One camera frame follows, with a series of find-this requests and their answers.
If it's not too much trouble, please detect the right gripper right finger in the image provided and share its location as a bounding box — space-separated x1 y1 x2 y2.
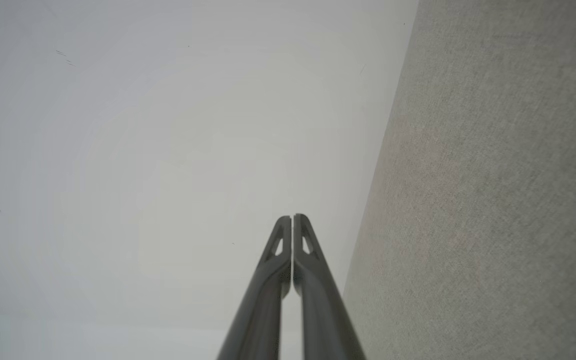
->
293 213 367 360

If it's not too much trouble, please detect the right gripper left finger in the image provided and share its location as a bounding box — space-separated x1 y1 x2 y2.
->
217 215 293 360

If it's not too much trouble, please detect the grey fabric sofa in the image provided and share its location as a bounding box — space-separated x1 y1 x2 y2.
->
343 0 576 360

